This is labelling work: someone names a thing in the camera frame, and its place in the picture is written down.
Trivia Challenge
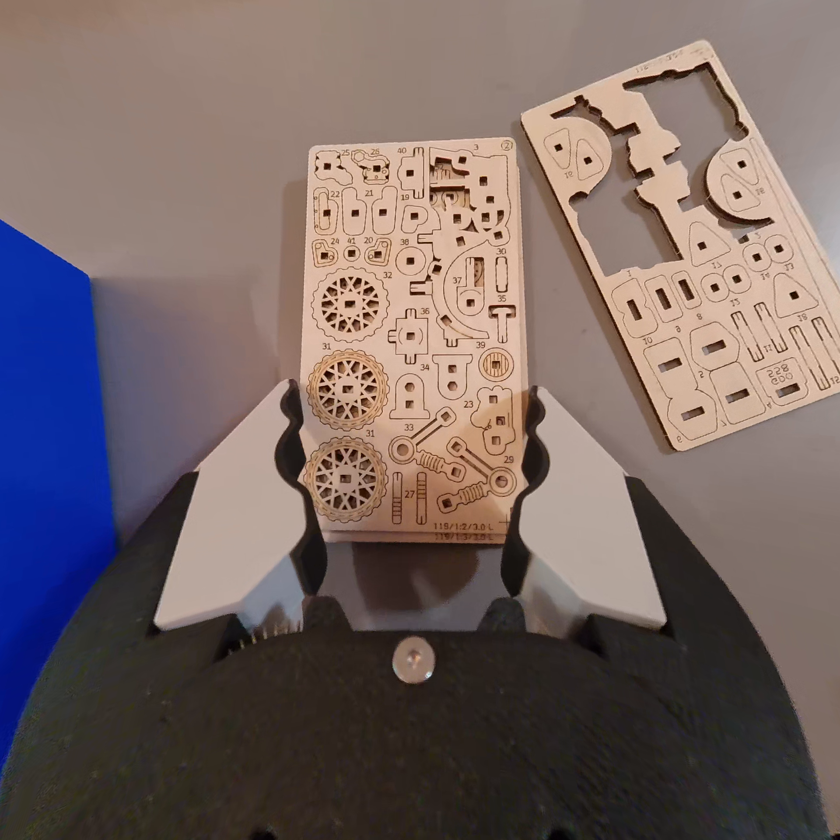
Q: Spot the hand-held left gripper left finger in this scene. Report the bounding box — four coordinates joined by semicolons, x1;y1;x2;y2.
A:
154;381;327;629

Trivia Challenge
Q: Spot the wooden puzzle sheet with cutouts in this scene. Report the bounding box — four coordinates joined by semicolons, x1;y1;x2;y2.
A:
520;39;840;452

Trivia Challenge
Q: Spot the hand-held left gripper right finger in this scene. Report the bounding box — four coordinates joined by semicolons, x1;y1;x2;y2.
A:
501;386;668;629

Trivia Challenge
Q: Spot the blue plastic bin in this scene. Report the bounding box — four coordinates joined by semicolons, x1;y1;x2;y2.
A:
0;218;120;775

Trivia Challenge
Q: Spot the grey desk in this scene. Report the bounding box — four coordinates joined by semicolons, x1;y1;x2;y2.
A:
0;0;840;657

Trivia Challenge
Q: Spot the stack of wooden puzzle sheets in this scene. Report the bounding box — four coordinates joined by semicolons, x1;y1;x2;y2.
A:
322;164;527;547

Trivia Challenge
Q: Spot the wooden puzzle sheet with wheels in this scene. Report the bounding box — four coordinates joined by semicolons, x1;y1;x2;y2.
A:
301;139;522;536

